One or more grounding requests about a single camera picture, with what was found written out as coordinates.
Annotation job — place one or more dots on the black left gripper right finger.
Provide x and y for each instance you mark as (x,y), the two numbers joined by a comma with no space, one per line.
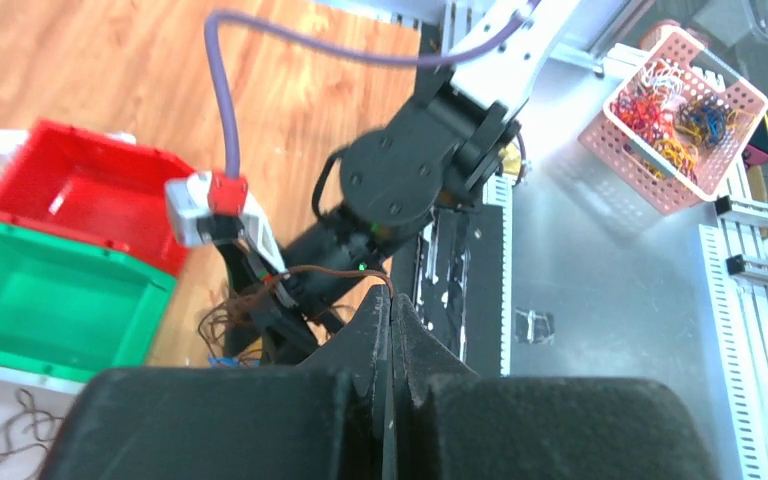
(452,423)

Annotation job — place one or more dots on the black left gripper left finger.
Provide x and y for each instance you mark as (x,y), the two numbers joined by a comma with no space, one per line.
(322,419)

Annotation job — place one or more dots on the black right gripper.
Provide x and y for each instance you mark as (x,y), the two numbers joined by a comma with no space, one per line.
(252,323)

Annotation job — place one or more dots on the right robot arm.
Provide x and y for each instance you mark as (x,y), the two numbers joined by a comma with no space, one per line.
(437,151)

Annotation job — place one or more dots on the green storage bin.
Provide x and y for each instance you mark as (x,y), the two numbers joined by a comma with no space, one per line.
(71,310)

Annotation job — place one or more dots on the red storage bin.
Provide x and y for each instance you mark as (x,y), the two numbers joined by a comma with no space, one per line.
(86,187)

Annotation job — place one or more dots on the white storage bin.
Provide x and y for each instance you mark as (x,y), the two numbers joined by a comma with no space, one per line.
(32,408)

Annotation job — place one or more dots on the pink perforated basket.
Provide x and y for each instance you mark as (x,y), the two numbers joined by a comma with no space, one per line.
(677,124)

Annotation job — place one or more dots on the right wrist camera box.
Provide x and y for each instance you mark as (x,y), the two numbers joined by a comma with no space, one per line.
(208,208)

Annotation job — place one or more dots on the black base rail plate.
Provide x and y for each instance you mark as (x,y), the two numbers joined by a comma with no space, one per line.
(453,271)

